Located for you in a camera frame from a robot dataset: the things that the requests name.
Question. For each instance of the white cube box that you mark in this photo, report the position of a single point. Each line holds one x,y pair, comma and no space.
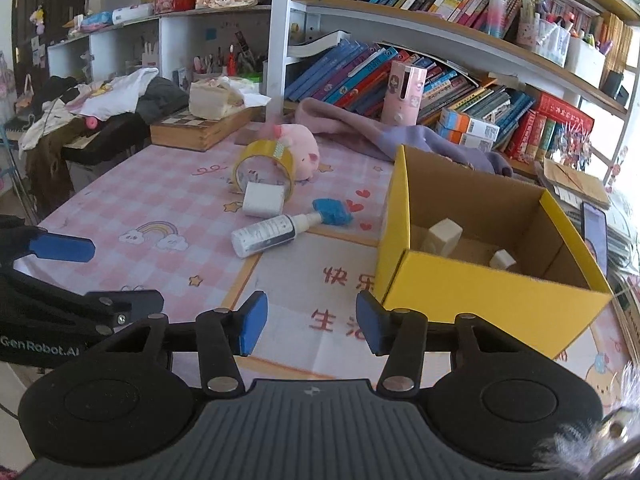
262,200

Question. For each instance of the white spray bottle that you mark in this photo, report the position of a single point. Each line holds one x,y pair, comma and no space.
265,235

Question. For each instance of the large white block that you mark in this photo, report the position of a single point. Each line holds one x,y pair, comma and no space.
442,237

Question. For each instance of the white storage container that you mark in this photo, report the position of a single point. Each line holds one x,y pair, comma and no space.
585,62

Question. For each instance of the yellow cardboard box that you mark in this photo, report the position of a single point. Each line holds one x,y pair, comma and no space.
475,305

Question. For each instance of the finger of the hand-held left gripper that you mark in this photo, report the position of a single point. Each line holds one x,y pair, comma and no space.
60,248
135,302

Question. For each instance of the yellow tape roll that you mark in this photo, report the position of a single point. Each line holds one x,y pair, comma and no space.
260,149

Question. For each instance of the pink checked tablecloth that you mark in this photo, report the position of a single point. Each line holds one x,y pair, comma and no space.
165,195

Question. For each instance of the pink blue gradient tube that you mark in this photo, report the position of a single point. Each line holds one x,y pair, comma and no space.
497,10

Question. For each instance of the grey fur pompom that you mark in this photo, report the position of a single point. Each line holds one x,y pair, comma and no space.
575,452

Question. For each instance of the dark grey garment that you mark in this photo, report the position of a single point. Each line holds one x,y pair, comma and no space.
160,100

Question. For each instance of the purple cloth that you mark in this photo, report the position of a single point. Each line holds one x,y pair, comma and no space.
360,127

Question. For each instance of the row of red books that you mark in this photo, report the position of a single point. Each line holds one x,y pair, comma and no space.
545,130

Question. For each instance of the orange white carton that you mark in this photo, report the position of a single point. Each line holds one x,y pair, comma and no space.
467,127

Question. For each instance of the dark phone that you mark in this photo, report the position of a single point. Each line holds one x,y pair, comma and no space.
595,240

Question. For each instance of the white shirt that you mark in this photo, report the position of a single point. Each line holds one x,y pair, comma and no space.
120,95

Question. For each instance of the white wipes packet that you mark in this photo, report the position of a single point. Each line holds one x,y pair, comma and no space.
131,14

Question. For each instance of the white bookshelf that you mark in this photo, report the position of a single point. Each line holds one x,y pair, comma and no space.
280,25

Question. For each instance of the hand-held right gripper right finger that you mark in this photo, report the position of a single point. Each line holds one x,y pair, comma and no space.
369,322

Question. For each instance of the row of leaning books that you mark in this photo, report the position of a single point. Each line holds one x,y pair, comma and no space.
345,75

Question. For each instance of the wooden chess box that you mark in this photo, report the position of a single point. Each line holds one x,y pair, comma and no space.
200,132

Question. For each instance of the pink plush pig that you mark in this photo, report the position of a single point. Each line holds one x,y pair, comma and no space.
300,149

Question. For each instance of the small white block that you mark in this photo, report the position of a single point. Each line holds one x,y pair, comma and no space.
501,259

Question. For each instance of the pen holder with pens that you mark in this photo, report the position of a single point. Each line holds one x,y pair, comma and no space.
542,37

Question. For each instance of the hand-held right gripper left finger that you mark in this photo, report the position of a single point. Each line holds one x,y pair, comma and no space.
252,322

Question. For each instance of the brown cardboard envelopes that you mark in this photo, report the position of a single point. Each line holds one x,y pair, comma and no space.
575,182

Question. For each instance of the pink cylinder device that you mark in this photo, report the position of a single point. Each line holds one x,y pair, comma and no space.
402,95

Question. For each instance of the beige tissue pack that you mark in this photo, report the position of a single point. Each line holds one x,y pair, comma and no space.
215,100

